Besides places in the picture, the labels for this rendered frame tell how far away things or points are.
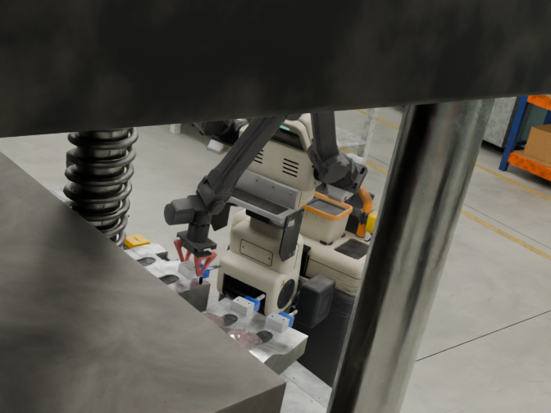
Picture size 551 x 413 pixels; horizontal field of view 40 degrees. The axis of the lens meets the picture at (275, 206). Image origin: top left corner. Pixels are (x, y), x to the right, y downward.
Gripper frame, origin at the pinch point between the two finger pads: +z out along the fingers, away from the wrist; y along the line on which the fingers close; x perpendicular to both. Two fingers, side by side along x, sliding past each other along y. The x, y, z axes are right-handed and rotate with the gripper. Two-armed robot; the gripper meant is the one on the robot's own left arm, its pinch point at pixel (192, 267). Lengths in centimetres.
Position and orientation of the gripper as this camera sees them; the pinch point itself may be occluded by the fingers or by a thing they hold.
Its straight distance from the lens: 210.9
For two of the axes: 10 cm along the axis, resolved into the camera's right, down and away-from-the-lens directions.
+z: -1.9, 9.1, 3.8
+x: 7.1, -1.4, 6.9
